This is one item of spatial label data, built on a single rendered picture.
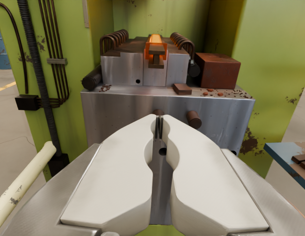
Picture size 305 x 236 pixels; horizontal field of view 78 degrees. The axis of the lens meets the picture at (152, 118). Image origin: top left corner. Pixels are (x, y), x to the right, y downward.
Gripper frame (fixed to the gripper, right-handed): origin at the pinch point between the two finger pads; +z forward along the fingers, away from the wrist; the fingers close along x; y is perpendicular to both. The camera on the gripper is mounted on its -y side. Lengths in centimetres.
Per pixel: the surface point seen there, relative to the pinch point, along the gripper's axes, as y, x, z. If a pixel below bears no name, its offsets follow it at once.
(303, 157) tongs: 23, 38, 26
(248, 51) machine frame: 2, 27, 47
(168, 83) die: 8.0, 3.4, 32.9
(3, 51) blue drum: 67, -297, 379
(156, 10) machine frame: -9, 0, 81
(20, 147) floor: 101, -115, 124
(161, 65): 1.5, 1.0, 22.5
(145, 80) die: 7.4, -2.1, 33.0
